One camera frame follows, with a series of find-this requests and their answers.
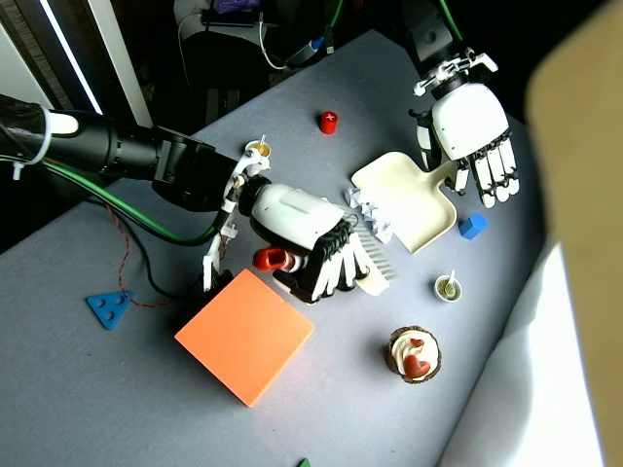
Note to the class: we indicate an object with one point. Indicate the tan board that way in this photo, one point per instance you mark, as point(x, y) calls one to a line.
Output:
point(584, 146)

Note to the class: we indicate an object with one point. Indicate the orange square block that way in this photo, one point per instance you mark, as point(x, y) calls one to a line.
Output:
point(243, 335)

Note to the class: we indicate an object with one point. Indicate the small cup with yellow filling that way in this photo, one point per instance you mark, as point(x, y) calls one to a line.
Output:
point(263, 150)

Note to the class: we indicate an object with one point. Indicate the black chair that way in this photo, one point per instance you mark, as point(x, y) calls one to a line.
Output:
point(229, 63)

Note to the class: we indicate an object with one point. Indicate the white post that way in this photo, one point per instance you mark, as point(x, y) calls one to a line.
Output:
point(121, 63)

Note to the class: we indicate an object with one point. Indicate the blue triangle with three holes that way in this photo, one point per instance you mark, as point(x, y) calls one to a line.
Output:
point(110, 308)

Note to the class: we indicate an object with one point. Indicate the blue block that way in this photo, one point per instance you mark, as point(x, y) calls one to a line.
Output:
point(473, 227)

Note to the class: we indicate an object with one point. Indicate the red cylinder with white cross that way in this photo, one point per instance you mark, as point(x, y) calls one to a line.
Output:
point(328, 124)

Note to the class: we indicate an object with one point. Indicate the small cup with green filling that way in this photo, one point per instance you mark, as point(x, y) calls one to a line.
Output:
point(448, 289)

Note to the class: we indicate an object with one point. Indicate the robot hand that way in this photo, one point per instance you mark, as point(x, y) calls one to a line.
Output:
point(292, 214)
point(467, 121)

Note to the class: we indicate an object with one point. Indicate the grey table cloth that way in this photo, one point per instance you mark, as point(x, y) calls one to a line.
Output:
point(340, 404)

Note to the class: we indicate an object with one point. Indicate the black plug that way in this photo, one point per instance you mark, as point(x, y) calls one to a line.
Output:
point(329, 41)

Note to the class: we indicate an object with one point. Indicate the toy cupcake with red hearts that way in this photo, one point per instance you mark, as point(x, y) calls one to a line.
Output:
point(414, 357)

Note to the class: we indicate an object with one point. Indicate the white narrow bar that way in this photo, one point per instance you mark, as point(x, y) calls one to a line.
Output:
point(70, 58)

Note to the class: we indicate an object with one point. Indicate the cream plastic dustpan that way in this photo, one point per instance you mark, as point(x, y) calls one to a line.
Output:
point(414, 209)

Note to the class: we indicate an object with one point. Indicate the small green piece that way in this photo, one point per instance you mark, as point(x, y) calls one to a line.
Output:
point(304, 463)

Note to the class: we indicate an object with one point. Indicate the grey and blue connector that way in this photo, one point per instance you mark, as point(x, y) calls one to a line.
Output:
point(304, 51)

